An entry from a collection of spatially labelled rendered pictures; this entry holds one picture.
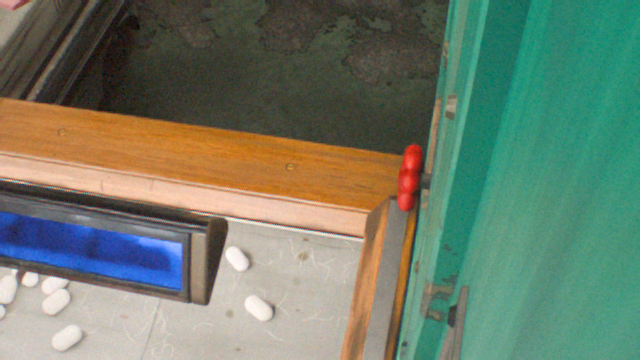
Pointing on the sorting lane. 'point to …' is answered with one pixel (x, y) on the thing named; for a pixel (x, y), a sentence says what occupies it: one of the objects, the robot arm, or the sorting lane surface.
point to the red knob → (411, 178)
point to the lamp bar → (111, 242)
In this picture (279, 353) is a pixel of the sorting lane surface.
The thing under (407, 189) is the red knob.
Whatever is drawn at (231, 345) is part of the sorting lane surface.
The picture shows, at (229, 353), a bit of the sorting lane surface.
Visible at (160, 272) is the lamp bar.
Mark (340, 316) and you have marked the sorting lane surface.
